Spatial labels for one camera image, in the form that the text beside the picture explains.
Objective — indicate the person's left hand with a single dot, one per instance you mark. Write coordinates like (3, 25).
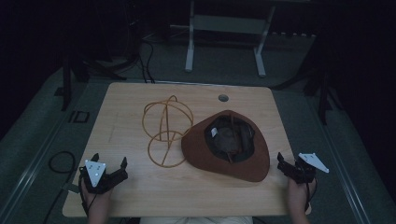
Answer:
(98, 202)

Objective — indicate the black metal stand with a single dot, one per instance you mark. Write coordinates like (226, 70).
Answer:
(323, 93)
(66, 84)

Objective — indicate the black rectangular floor frame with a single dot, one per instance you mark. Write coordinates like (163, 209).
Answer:
(74, 116)

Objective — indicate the white metal desk frame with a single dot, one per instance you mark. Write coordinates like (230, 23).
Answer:
(227, 24)

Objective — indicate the brown felt hat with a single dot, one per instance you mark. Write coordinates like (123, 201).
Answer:
(199, 149)

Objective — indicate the person's right hand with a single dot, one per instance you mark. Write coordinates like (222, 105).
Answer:
(297, 196)

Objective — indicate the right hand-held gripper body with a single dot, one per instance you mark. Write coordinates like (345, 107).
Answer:
(303, 169)

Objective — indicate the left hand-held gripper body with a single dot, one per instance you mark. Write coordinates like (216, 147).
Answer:
(95, 172)

